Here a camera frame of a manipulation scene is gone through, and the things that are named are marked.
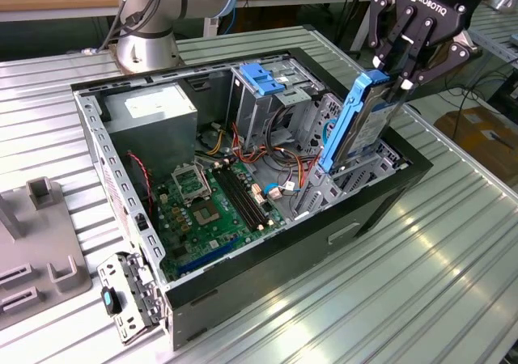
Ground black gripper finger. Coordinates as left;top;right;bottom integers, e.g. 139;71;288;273
367;0;418;73
387;15;473;104

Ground hard disk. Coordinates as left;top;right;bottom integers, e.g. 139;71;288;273
316;69;407;176

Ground orange red power wire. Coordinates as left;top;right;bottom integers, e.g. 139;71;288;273
297;147;325;189

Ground blue data wire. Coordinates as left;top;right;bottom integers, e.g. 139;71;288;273
261;116;338;196

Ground grey disk bay cage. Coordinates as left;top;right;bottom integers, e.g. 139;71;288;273
291;92;408;222

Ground brown cardboard box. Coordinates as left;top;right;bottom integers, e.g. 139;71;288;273
434;105;518;184

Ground blue drive bay latch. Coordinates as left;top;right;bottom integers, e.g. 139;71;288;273
239;63;285;97

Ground grey optical drive cage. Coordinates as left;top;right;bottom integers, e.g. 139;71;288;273
226;58;325;149

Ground RAM slot white clips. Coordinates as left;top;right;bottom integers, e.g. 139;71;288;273
225;158;274;226
217;160;265;231

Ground RAM slot black clips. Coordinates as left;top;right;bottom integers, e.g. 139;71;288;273
221;165;269;226
212;168;262;232

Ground thin metal locking lever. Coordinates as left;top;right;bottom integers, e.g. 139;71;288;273
195;156;214;200

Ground grey power supply unit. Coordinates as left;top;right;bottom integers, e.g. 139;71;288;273
100;81;199;183

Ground metal socket cover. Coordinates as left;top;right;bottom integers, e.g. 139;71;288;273
171;162;212;204

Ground CPU socket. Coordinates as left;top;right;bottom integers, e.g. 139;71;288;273
190;200;223;226

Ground black PC case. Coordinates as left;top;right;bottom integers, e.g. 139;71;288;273
70;47;434;353

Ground green motherboard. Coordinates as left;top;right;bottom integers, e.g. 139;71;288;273
151;159;292;282

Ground blue expansion slot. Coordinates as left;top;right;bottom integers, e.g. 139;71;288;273
176;235;240;277

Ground black latch blue button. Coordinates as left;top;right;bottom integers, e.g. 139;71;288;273
100;286;124;317

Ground grey parts rack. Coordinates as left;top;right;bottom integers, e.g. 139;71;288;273
0;176;93;331

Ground multicolour wire bundle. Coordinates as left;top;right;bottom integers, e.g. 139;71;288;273
193;107;325;191

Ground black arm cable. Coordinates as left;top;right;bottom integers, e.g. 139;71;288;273
83;0;168;57

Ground red black twisted wire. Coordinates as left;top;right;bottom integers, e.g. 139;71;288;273
126;150;155;218

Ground grey hinged slot bracket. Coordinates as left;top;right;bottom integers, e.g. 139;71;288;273
96;250;169;345

